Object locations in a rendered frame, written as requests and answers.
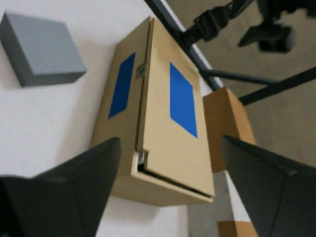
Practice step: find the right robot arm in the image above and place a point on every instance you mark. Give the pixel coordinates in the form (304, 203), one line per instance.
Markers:
(212, 22)

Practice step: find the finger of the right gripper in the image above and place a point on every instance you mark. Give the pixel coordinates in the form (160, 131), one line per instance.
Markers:
(239, 7)
(271, 31)

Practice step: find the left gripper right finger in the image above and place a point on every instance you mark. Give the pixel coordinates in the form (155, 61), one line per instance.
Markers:
(278, 193)

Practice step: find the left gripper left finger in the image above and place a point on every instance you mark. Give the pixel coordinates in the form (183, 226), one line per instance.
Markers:
(69, 201)

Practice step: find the white cardboard box with tan tape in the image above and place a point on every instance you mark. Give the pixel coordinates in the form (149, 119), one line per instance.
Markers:
(226, 217)

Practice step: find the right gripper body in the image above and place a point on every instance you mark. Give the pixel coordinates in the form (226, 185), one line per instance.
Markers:
(272, 12)

